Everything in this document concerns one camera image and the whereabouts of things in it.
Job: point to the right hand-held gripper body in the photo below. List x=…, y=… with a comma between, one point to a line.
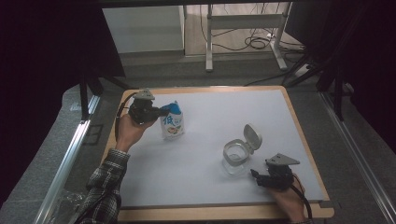
x=280, y=177

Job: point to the dark curtain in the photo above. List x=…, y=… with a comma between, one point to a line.
x=46, y=62
x=367, y=62

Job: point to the clear plastic bag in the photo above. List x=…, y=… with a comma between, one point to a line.
x=65, y=205

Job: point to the person's right hand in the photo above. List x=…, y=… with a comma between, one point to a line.
x=292, y=202

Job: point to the white table mat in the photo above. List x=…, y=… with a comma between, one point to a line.
x=202, y=174

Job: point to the white metal desk frame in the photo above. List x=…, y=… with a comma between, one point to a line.
x=246, y=21

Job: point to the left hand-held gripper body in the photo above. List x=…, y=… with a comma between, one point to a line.
x=143, y=110

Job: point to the person's left hand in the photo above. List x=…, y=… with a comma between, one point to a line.
x=129, y=132

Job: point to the black metal stand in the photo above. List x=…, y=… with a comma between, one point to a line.
x=337, y=93
x=84, y=96

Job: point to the aluminium rail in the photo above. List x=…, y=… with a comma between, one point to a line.
x=358, y=155
x=67, y=165

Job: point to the white cabinet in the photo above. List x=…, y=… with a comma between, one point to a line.
x=143, y=29

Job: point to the blue and white milk carton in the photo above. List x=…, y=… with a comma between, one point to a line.
x=172, y=126

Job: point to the white power strip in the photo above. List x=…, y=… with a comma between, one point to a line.
x=302, y=71

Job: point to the black floor bracket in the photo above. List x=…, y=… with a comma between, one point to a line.
x=93, y=134

